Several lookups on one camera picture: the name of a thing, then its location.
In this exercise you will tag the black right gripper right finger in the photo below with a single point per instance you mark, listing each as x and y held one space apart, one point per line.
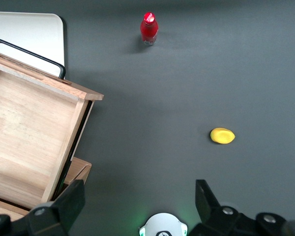
218 221

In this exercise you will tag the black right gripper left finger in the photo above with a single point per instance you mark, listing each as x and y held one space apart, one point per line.
54 216

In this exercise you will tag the open-top wooden drawer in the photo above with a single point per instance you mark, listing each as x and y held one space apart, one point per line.
27 123

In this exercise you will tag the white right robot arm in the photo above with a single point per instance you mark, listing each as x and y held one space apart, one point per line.
162 223

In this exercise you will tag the oak wooden drawer cabinet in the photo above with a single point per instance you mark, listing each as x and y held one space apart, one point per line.
79 169

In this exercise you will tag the cream rectangular tray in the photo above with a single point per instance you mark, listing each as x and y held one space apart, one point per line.
27 27

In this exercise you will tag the red soda bottle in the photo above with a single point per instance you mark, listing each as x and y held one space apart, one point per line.
149 29

